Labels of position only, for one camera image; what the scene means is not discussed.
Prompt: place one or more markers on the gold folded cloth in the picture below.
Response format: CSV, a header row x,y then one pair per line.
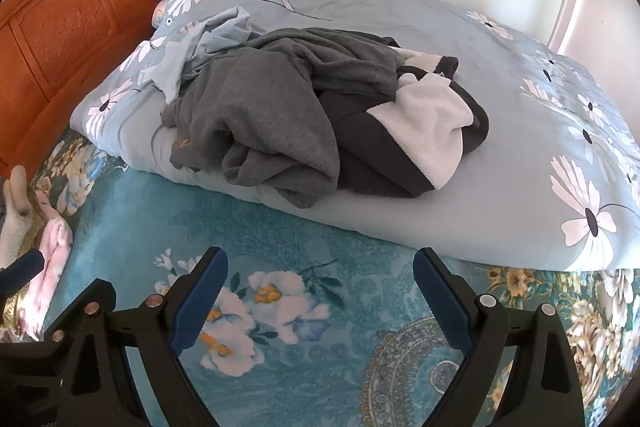
x,y
15,314

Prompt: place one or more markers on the teal floral bedsheet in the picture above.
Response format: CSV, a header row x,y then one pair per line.
x,y
300,247

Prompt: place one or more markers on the light blue shirt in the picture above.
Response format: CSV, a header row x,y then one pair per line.
x,y
225,27

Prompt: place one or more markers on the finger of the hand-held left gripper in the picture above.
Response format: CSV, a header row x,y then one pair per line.
x,y
22,268
25,362

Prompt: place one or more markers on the dark grey white fleece garment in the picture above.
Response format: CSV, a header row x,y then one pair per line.
x,y
425,122

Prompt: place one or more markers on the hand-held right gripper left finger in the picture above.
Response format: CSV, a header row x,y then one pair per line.
x,y
195,307

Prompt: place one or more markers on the pink folded cloth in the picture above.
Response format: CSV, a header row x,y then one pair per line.
x,y
50,247

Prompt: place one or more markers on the grey sweater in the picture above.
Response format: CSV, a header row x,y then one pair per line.
x,y
260,117

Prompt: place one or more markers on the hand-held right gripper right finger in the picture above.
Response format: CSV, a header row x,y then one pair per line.
x,y
440,302

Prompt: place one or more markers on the orange wooden headboard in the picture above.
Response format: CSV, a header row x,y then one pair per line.
x,y
60,32

